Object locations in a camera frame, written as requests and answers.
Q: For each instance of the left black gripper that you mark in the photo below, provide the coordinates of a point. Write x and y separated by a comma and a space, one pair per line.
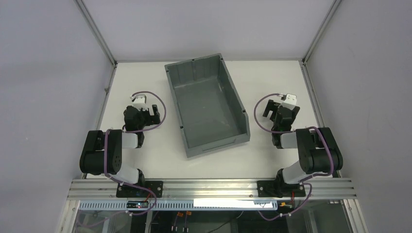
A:
151, 115

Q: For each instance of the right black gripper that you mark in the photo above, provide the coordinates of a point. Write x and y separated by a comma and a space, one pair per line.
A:
274, 111

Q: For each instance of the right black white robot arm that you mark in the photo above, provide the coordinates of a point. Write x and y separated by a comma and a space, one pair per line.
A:
318, 152

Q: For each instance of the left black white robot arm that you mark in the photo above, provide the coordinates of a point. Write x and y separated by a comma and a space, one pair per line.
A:
102, 152

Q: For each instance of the grey plastic storage bin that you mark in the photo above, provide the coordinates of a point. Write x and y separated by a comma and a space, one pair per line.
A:
209, 110

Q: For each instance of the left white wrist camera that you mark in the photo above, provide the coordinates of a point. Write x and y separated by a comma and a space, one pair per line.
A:
139, 102

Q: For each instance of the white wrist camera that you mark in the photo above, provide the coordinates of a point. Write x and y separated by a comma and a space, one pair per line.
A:
139, 102
289, 100

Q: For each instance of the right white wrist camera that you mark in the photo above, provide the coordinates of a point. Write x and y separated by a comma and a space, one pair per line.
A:
289, 100

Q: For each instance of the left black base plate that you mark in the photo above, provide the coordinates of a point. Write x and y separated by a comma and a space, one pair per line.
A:
140, 189

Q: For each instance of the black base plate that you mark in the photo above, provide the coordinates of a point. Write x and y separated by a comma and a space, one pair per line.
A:
280, 189
140, 189

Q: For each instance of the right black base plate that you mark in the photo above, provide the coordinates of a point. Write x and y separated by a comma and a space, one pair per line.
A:
280, 189

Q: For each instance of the grey slotted cable duct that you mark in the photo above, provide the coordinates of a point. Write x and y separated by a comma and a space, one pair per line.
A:
179, 205

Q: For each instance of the aluminium front rail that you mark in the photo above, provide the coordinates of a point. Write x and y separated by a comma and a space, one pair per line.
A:
189, 189

